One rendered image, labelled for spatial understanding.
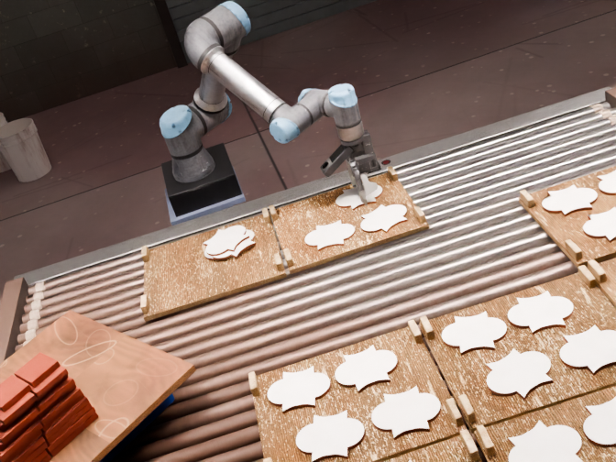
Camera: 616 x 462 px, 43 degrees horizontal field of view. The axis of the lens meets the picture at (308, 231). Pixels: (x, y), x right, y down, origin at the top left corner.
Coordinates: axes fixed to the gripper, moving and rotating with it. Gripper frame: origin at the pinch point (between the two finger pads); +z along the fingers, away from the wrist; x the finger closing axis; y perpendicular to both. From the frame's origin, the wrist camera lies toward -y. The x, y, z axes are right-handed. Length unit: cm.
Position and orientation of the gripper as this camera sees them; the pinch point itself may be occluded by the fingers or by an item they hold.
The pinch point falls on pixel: (358, 195)
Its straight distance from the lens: 237.4
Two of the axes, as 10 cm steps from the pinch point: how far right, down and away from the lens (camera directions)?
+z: 2.4, 8.1, 5.3
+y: 9.5, -3.1, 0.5
